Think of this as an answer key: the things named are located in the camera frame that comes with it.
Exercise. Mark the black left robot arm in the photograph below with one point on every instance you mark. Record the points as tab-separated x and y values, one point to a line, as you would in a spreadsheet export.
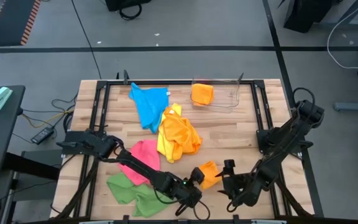
135	168

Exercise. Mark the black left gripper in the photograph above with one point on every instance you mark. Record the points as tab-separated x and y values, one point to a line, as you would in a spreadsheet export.
185	194

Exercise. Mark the grey metal desk frame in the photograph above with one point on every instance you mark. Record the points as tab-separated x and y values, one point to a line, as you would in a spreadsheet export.
36	155

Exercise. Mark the black power adapter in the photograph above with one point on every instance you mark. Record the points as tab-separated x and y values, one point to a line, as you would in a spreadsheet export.
42	135

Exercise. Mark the green microfiber towel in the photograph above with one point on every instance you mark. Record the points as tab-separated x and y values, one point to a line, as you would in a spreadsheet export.
126	191

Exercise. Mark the pink microfiber towel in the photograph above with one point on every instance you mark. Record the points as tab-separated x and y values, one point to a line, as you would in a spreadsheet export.
143	155

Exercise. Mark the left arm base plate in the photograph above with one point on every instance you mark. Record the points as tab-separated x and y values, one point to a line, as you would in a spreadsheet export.
70	151

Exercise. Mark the blue microfiber towel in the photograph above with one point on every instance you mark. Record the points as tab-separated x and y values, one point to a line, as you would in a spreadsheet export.
149	105

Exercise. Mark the black equipment base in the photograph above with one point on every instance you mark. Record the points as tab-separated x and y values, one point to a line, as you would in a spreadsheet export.
126	3

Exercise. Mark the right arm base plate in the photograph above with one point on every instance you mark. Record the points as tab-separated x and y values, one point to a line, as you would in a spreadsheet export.
295	150

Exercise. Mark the black orange-striped floor mat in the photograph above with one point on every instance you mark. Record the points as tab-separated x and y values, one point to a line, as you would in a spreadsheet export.
8	21

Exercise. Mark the clear plastic bin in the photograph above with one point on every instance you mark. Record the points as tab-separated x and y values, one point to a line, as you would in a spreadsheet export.
225	96

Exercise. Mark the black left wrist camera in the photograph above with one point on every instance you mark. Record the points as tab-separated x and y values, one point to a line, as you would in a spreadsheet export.
197	175

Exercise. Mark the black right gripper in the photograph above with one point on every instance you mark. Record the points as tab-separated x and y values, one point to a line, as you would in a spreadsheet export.
241	188

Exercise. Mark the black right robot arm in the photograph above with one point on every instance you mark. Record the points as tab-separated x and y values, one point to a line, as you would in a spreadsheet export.
287	140

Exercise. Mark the black cabinet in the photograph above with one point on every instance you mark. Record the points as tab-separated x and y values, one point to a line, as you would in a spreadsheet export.
306	12

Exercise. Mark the black side table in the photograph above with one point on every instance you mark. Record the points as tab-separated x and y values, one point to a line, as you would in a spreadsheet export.
2	130

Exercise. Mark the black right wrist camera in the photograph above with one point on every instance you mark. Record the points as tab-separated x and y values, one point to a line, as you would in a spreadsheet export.
229	165

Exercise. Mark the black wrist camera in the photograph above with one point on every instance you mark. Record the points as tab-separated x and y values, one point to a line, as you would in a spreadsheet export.
229	165
197	175

